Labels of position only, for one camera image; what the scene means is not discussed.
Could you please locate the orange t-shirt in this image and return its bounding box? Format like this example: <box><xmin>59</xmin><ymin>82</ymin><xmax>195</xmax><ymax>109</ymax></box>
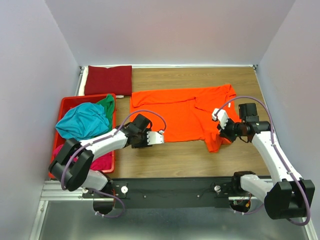
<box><xmin>130</xmin><ymin>84</ymin><xmax>237</xmax><ymax>153</ymax></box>

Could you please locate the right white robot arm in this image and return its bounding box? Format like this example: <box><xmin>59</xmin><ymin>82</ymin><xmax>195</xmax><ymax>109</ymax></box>
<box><xmin>212</xmin><ymin>103</ymin><xmax>315</xmax><ymax>226</ymax></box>

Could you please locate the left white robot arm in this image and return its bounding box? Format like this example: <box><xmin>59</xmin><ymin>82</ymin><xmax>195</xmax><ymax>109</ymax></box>
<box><xmin>48</xmin><ymin>114</ymin><xmax>164</xmax><ymax>198</ymax></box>

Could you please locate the magenta pink t-shirt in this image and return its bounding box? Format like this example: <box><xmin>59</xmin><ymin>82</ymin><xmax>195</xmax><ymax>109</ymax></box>
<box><xmin>50</xmin><ymin>144</ymin><xmax>116</xmax><ymax>173</ymax></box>

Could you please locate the green t-shirt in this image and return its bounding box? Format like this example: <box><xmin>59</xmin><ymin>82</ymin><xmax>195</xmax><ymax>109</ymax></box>
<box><xmin>96</xmin><ymin>94</ymin><xmax>116</xmax><ymax>128</ymax></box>

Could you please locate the teal blue t-shirt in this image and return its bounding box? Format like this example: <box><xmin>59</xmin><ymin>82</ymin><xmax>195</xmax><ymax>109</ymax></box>
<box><xmin>55</xmin><ymin>102</ymin><xmax>110</xmax><ymax>141</ymax></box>

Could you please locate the folded dark red t-shirt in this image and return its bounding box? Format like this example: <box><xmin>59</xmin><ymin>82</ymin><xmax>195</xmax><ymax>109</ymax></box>
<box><xmin>84</xmin><ymin>65</ymin><xmax>133</xmax><ymax>97</ymax></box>

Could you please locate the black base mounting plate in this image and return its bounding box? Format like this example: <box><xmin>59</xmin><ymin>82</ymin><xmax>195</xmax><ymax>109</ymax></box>
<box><xmin>82</xmin><ymin>177</ymin><xmax>262</xmax><ymax>213</ymax></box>

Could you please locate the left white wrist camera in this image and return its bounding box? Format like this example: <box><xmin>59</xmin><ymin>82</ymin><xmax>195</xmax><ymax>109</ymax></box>
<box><xmin>146</xmin><ymin>131</ymin><xmax>165</xmax><ymax>146</ymax></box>

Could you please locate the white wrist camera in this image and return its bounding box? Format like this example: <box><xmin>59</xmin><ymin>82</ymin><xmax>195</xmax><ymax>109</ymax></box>
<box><xmin>146</xmin><ymin>131</ymin><xmax>165</xmax><ymax>146</ymax></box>
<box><xmin>211</xmin><ymin>108</ymin><xmax>229</xmax><ymax>130</ymax></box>

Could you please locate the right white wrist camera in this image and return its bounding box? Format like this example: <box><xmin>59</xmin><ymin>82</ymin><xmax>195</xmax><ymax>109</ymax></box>
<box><xmin>211</xmin><ymin>108</ymin><xmax>229</xmax><ymax>130</ymax></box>

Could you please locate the grey aluminium frame rail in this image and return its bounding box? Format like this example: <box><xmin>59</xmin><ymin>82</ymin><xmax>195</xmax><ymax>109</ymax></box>
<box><xmin>74</xmin><ymin>66</ymin><xmax>85</xmax><ymax>96</ymax></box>

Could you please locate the front aluminium extrusion rail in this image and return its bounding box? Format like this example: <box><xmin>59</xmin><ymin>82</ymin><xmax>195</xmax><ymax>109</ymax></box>
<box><xmin>39</xmin><ymin>177</ymin><xmax>307</xmax><ymax>201</ymax></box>

